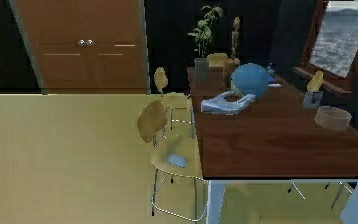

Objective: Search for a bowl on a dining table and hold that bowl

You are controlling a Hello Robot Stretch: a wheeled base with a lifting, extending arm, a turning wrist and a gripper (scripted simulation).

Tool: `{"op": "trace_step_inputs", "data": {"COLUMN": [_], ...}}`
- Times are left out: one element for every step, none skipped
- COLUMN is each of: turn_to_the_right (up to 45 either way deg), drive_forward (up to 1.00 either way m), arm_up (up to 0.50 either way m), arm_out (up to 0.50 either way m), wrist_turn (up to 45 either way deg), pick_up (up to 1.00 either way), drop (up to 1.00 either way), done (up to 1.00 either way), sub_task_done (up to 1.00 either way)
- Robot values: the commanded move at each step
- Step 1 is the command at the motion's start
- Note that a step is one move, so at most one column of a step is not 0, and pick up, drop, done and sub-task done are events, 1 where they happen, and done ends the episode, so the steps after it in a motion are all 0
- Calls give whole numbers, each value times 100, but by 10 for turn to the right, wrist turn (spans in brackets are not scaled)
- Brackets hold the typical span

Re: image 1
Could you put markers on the brown wooden room door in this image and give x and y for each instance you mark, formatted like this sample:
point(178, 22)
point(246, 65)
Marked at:
point(87, 66)

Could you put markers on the dark brown dining table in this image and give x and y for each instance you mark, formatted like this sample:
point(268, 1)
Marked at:
point(273, 143)

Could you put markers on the window with brown frame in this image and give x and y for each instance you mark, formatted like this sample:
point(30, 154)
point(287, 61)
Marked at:
point(337, 40)

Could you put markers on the tan round bowl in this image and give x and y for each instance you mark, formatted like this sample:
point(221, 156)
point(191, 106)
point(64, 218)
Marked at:
point(332, 118)

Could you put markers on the small blue white object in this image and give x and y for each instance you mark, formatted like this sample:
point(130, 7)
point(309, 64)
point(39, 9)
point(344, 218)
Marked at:
point(273, 80)

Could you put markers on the small blue flat object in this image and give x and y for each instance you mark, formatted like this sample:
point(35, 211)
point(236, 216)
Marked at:
point(177, 160)

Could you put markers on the brown wooden figure statue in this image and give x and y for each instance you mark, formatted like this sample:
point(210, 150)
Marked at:
point(234, 50)

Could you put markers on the green house plant grey pot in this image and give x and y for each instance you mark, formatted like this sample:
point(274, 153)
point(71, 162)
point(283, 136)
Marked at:
point(203, 40)

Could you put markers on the blue round ball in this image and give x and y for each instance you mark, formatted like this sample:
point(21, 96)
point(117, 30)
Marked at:
point(250, 80)

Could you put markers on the small grey box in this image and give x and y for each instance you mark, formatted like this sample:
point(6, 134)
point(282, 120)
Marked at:
point(312, 99)

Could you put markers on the pale blue hand-shaped stand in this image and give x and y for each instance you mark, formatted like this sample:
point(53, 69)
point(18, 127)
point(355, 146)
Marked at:
point(225, 105)

